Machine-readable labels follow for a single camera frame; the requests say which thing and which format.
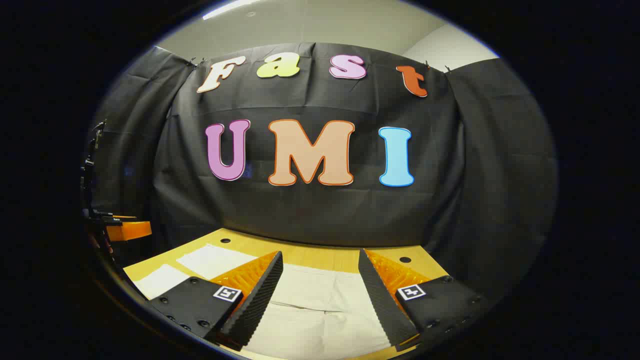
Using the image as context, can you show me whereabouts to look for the off-white jeans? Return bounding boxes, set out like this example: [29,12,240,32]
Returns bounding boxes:
[132,243,393,360]

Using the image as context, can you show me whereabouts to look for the black backdrop cloth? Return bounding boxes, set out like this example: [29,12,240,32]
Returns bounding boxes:
[87,42,558,301]

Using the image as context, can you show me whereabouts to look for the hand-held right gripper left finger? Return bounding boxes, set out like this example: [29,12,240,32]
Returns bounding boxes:
[149,250,284,351]

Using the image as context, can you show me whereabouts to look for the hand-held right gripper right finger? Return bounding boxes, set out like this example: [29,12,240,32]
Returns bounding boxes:
[358,248,485,352]

